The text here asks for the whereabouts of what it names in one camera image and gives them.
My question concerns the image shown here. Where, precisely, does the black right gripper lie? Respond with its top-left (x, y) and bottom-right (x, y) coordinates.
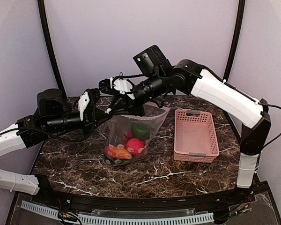
top-left (108, 71), bottom-right (167, 116)

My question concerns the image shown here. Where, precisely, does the clear zip top bag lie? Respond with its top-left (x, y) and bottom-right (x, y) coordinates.
top-left (103, 103), bottom-right (170, 167)

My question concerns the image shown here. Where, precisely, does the orange yellow mango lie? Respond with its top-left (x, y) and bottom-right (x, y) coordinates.
top-left (106, 148), bottom-right (132, 160)

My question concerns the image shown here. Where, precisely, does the pink perforated plastic basket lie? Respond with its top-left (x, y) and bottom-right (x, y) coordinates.
top-left (173, 109), bottom-right (219, 163)

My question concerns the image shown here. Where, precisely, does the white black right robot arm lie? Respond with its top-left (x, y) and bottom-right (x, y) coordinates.
top-left (112, 45), bottom-right (271, 203)

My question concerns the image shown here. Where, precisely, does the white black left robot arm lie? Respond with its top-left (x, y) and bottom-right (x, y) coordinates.
top-left (0, 89), bottom-right (111, 157)

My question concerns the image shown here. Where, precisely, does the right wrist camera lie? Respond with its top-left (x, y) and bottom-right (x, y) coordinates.
top-left (99, 77), bottom-right (135, 99)

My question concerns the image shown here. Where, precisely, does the white slotted cable duct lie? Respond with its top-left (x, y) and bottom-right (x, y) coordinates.
top-left (21, 201), bottom-right (214, 225)

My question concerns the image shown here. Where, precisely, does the black left frame post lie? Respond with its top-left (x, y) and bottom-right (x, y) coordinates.
top-left (37, 0), bottom-right (67, 99)

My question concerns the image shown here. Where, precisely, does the black frame post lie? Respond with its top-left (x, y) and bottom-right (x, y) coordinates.
top-left (223, 0), bottom-right (246, 81)
top-left (37, 0), bottom-right (67, 99)

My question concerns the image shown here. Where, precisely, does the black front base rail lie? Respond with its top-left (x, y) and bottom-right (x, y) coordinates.
top-left (14, 181), bottom-right (272, 220)

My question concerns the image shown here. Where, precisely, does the black right frame post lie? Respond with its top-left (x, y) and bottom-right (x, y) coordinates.
top-left (223, 0), bottom-right (246, 81)

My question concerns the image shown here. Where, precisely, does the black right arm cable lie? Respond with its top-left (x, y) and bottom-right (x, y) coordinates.
top-left (257, 103), bottom-right (281, 148)

